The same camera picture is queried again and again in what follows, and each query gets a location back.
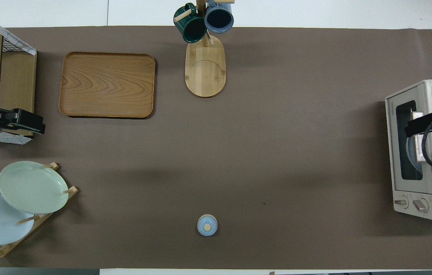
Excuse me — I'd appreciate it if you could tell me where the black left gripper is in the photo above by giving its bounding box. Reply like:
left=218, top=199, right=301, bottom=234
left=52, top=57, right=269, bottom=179
left=0, top=108, right=46, bottom=135

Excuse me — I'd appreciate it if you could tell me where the light blue round plate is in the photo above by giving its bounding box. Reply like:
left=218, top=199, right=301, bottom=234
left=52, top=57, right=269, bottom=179
left=406, top=135, right=425, bottom=165

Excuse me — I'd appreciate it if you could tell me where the wooden shelf unit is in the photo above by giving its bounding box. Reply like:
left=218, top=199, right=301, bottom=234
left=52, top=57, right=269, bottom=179
left=0, top=29, right=37, bottom=145

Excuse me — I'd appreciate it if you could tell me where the pale green plate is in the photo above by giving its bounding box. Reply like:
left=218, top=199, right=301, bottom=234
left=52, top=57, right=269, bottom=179
left=0, top=161, right=69, bottom=215

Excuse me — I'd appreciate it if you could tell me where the marble pattern sheet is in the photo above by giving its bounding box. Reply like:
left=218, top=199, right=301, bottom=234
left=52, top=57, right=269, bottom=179
left=0, top=9, right=37, bottom=56

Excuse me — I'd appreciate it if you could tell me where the wooden plate rack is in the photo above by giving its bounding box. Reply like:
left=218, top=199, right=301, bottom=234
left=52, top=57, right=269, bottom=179
left=0, top=162, right=79, bottom=262

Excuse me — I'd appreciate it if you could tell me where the wooden serving tray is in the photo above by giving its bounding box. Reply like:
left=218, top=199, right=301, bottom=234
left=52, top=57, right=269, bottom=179
left=58, top=52, right=156, bottom=119

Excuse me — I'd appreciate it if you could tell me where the brown table mat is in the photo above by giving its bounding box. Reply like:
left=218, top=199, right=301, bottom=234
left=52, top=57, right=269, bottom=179
left=0, top=26, right=432, bottom=270

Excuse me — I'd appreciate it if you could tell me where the wooden mug tree stand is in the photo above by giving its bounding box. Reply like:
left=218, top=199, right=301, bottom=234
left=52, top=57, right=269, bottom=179
left=174, top=0, right=235, bottom=98

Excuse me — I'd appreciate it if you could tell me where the dark green mug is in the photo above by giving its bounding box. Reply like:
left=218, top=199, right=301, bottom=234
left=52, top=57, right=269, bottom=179
left=173, top=3, right=208, bottom=44

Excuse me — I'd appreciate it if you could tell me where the small blue lidded jar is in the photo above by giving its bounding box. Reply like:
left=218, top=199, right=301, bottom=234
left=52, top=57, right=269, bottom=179
left=197, top=214, right=218, bottom=237

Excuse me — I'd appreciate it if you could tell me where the blue mug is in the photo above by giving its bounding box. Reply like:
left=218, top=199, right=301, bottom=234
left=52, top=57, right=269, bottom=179
left=204, top=0, right=234, bottom=34

